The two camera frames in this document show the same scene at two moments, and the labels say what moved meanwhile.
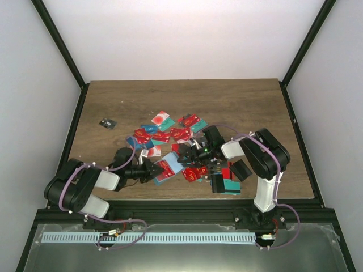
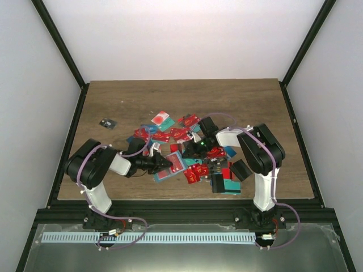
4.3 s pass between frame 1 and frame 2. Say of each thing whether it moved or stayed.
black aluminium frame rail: stayed
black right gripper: moved
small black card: stayed
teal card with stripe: stayed
